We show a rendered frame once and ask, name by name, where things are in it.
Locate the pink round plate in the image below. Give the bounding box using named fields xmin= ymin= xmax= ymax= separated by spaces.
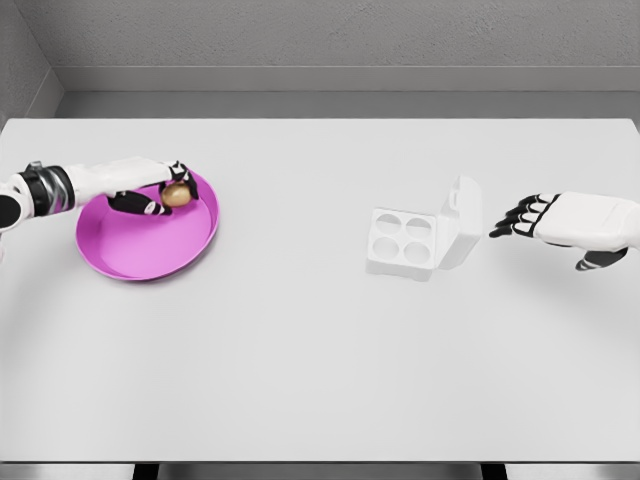
xmin=75 ymin=167 xmax=222 ymax=284

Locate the white egg box with lid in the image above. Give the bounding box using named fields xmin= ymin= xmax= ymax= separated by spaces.
xmin=364 ymin=174 xmax=485 ymax=286

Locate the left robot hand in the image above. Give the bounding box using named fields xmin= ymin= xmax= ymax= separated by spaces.
xmin=105 ymin=156 xmax=202 ymax=218

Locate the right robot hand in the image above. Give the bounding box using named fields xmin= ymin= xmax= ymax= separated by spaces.
xmin=488 ymin=191 xmax=630 ymax=273

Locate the brown egg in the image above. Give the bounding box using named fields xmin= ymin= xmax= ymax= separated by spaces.
xmin=160 ymin=182 xmax=192 ymax=209

